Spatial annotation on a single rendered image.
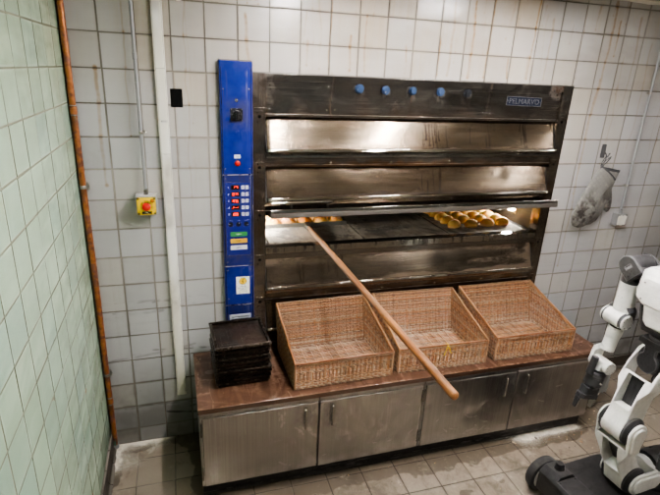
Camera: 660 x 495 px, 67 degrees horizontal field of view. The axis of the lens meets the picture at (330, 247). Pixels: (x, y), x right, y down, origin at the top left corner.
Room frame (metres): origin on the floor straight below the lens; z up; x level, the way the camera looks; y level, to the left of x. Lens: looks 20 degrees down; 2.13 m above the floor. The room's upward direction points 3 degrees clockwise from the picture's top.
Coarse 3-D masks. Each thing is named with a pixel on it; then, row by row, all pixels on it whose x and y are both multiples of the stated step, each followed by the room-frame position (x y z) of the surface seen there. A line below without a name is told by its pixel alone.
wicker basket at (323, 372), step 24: (288, 312) 2.57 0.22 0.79; (312, 312) 2.61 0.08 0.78; (336, 312) 2.66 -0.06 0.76; (360, 312) 2.70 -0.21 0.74; (288, 336) 2.33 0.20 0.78; (336, 336) 2.62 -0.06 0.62; (360, 336) 2.67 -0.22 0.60; (384, 336) 2.41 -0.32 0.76; (288, 360) 2.25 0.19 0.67; (312, 360) 2.39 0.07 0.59; (336, 360) 2.20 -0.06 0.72; (360, 360) 2.24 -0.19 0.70; (384, 360) 2.29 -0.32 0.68; (312, 384) 2.16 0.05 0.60
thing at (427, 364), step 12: (312, 228) 2.90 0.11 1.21; (348, 276) 2.21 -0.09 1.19; (360, 288) 2.06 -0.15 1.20; (372, 300) 1.94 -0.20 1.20; (384, 312) 1.82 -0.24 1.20; (396, 324) 1.73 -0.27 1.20; (408, 336) 1.64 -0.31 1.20; (408, 348) 1.59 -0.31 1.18; (420, 360) 1.50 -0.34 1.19; (432, 372) 1.42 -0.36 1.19; (444, 384) 1.35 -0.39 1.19; (456, 396) 1.31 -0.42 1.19
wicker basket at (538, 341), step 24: (480, 288) 2.98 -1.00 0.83; (504, 288) 3.03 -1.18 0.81; (528, 288) 3.08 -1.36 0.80; (480, 312) 2.94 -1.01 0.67; (504, 312) 2.99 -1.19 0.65; (528, 312) 3.04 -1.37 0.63; (552, 312) 2.85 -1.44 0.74; (504, 336) 2.78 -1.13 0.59; (528, 336) 2.55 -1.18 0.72; (552, 336) 2.61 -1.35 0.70
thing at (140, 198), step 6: (150, 192) 2.40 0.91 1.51; (138, 198) 2.32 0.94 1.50; (144, 198) 2.33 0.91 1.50; (150, 198) 2.34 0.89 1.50; (156, 198) 2.35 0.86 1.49; (138, 204) 2.32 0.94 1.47; (150, 204) 2.34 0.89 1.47; (156, 204) 2.35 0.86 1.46; (138, 210) 2.32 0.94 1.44; (150, 210) 2.34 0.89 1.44; (156, 210) 2.35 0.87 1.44
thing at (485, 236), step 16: (352, 240) 2.79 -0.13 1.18; (368, 240) 2.81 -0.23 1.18; (384, 240) 2.82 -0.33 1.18; (400, 240) 2.84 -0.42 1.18; (416, 240) 2.87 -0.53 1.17; (432, 240) 2.90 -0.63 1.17; (448, 240) 2.93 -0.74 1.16; (464, 240) 2.97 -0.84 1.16; (480, 240) 3.01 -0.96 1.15; (496, 240) 3.04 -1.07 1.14
